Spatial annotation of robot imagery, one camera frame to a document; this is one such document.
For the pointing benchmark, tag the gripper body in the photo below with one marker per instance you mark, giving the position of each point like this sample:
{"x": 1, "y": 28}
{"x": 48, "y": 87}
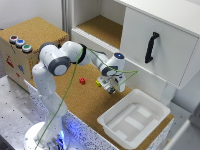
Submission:
{"x": 111, "y": 83}

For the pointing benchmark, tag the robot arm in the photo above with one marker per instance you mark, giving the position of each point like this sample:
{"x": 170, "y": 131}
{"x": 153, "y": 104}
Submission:
{"x": 53, "y": 63}

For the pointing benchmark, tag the yellow block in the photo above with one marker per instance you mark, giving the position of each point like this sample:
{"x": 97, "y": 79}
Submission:
{"x": 98, "y": 83}

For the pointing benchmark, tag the pink block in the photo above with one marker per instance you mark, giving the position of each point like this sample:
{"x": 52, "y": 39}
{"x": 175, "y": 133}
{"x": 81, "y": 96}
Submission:
{"x": 82, "y": 81}

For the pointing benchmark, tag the white plastic box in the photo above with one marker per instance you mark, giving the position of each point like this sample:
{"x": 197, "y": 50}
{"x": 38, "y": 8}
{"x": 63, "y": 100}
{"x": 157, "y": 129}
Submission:
{"x": 135, "y": 118}

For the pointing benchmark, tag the white cabinet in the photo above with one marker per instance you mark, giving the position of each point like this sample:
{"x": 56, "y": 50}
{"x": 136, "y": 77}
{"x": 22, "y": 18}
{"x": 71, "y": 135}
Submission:
{"x": 106, "y": 23}

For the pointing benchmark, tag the white sliding door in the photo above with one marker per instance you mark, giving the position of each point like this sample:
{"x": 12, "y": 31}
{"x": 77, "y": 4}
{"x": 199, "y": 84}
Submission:
{"x": 156, "y": 43}

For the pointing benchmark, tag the green button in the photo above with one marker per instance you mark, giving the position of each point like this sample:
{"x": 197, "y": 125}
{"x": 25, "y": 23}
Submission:
{"x": 26, "y": 48}

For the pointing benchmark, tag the wooden drawer box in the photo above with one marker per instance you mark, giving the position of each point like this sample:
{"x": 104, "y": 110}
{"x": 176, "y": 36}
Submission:
{"x": 26, "y": 46}

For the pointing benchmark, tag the blue button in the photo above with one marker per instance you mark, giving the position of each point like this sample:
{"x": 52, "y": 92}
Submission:
{"x": 20, "y": 43}

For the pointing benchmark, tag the red button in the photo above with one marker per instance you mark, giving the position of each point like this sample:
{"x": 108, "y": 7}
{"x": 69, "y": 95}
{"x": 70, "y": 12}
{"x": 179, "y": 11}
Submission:
{"x": 13, "y": 39}

